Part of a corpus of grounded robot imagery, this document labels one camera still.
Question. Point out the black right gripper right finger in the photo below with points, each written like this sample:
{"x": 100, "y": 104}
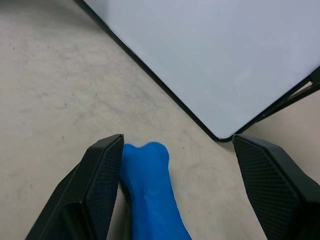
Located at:
{"x": 270, "y": 185}

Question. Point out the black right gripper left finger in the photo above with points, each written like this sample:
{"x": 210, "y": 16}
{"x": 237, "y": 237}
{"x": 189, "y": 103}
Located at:
{"x": 100, "y": 185}

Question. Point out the blue bone-shaped toy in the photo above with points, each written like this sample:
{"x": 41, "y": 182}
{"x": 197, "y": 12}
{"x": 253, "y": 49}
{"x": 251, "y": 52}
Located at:
{"x": 152, "y": 190}

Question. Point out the black whiteboard stand leg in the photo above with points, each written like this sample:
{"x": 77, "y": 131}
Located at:
{"x": 295, "y": 96}

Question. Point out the black-framed whiteboard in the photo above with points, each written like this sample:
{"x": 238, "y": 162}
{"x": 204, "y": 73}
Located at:
{"x": 215, "y": 60}

